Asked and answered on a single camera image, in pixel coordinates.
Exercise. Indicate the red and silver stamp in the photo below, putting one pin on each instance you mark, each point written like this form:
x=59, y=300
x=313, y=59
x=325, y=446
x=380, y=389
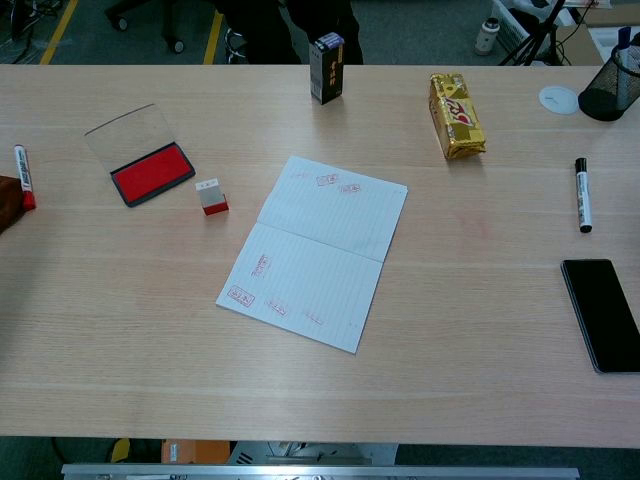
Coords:
x=212, y=197

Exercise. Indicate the light blue lined paper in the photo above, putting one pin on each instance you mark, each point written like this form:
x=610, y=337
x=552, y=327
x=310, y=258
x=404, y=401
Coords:
x=310, y=260

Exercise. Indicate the black upright carton box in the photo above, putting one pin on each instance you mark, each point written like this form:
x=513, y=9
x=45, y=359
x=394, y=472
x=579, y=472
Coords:
x=326, y=75

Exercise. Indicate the gold foil snack package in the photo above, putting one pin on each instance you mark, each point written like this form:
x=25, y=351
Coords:
x=457, y=120

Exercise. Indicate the red ink pad clear lid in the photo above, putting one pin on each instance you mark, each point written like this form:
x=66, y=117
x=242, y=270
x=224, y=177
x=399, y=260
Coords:
x=150, y=172

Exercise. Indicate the chrome stool base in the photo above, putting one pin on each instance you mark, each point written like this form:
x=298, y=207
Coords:
x=235, y=45

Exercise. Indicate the person legs black trousers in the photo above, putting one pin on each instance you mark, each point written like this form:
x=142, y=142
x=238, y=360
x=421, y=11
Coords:
x=260, y=30

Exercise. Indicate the orange box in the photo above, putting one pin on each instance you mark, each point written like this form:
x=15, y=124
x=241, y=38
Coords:
x=195, y=451

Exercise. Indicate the white bottle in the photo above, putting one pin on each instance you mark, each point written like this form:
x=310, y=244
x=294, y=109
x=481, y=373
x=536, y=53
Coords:
x=486, y=37

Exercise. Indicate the black whiteboard marker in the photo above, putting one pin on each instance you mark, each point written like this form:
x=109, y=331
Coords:
x=583, y=200

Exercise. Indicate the black office chair base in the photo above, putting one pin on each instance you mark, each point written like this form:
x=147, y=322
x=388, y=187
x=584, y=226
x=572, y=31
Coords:
x=170, y=20

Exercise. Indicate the white plastic crate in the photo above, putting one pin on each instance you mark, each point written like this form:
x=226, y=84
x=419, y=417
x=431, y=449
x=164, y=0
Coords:
x=510, y=25

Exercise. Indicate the red whiteboard marker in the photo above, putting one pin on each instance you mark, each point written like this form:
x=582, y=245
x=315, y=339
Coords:
x=24, y=175

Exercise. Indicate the black tripod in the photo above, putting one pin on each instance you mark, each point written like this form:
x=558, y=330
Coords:
x=554, y=40

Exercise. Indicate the brown cloth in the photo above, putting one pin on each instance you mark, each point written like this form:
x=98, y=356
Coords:
x=7, y=205

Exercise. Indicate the cardboard box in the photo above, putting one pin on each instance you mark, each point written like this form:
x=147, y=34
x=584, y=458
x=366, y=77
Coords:
x=582, y=45

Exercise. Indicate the black mesh pen holder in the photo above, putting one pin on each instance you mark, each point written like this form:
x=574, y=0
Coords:
x=612, y=90

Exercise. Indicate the blue pen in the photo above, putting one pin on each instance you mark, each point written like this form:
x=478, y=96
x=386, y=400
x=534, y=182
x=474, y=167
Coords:
x=623, y=37

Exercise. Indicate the aluminium rail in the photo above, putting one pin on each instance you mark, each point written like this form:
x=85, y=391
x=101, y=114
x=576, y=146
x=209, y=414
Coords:
x=320, y=472

